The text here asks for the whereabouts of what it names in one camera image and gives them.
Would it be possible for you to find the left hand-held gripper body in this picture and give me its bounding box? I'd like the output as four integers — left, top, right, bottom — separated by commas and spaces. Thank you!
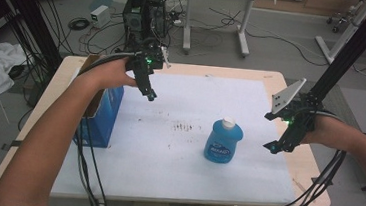
123, 41, 174, 80

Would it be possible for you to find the black computer tower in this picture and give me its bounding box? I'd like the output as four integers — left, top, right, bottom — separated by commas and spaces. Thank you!
118, 0, 153, 53

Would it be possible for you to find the right gripper cable bundle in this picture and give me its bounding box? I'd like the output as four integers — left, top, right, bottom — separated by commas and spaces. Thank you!
262, 104, 352, 206

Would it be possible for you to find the blue cardboard box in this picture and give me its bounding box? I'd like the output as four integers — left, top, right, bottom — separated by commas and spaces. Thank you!
71, 53, 128, 151

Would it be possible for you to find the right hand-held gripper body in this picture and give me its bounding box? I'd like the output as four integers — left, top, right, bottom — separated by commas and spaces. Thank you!
266, 75, 326, 156

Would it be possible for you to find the person's left hand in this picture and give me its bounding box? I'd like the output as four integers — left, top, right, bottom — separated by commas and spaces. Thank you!
82, 53, 141, 95

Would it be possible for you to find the black open computer case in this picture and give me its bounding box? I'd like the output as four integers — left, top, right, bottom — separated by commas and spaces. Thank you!
144, 0, 172, 47

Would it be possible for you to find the person's right hand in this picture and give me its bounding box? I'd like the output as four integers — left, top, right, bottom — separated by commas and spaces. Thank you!
300, 113, 348, 148

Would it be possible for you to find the white table mat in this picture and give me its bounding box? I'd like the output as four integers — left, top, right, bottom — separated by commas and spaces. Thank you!
50, 62, 307, 206

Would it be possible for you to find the blue plastic bottle white cap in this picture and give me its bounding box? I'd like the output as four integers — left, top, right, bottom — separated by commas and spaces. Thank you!
202, 114, 246, 166

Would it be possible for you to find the dark grey floor mat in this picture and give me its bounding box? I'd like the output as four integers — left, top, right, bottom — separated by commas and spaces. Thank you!
280, 78, 366, 134

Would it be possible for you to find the white metal stand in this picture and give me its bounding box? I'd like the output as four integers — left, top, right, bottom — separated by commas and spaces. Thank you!
312, 0, 366, 69

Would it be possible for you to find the small white box device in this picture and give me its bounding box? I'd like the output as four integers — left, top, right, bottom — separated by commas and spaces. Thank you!
88, 4, 113, 30

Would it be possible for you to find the coiled black cable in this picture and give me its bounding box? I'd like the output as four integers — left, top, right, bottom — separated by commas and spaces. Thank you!
67, 16, 92, 33

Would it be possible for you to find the black metal post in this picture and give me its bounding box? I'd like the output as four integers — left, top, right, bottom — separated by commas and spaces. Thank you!
0, 0, 70, 73
307, 0, 366, 107

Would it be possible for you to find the light wooden table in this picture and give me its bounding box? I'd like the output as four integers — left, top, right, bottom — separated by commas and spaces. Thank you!
0, 46, 343, 206

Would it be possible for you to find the long black floor cable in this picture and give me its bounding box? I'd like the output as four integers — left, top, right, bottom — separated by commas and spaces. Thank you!
204, 6, 334, 69

